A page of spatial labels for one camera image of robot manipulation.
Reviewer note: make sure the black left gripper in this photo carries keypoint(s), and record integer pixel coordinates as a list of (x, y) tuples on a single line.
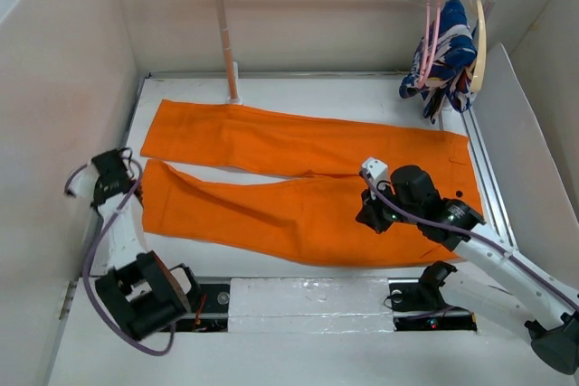
[(99, 186)]

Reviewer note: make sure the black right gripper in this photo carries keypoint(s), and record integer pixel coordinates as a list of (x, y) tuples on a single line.
[(369, 215)]

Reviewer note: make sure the orange trousers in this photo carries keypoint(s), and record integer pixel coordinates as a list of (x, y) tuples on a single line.
[(288, 186)]

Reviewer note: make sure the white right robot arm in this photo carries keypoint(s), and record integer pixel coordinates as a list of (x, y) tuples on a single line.
[(522, 298)]

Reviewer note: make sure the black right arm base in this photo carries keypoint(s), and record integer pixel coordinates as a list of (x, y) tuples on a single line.
[(413, 312)]

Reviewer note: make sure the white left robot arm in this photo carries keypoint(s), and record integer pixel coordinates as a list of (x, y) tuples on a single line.
[(128, 284)]

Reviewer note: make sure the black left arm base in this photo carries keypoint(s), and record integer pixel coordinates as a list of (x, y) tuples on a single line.
[(213, 315)]

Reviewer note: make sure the beige hanger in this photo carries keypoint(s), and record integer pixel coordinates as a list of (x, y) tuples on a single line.
[(476, 70)]

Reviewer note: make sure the pink hanger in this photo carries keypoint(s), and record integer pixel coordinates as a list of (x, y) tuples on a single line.
[(430, 40)]

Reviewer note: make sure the blue patterned garment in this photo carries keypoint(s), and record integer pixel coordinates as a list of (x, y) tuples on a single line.
[(449, 80)]

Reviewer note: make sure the white foam board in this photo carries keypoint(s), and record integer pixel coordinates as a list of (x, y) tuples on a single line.
[(540, 215)]

